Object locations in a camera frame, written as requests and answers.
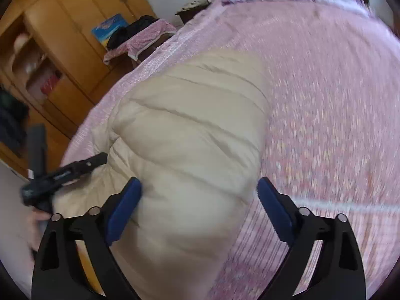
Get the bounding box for blue painting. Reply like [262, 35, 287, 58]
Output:
[91, 14, 129, 47]

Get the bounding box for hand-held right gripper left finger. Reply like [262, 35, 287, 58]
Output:
[31, 176, 143, 300]

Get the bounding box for chair with pink cloth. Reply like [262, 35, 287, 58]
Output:
[103, 19, 178, 65]

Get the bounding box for person's left hand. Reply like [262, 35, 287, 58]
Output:
[27, 210, 54, 257]

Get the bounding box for light wooden wardrobe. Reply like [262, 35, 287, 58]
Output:
[0, 0, 157, 176]

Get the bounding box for bed with pink floral bedspread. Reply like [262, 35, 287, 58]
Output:
[61, 0, 400, 300]

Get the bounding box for dark clothes pile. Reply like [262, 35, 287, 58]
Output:
[107, 15, 157, 51]

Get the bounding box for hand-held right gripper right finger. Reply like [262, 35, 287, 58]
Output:
[257, 176, 366, 300]

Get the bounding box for dark hanging clothes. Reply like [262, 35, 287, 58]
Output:
[0, 84, 30, 157]

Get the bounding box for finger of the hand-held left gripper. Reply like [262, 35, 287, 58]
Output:
[53, 152, 109, 184]

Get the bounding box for dark wooden nightstand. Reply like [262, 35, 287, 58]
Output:
[175, 0, 211, 26]

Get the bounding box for red shelf item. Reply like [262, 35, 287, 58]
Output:
[40, 71, 64, 97]

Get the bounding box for beige puffer jacket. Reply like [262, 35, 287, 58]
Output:
[51, 50, 271, 300]

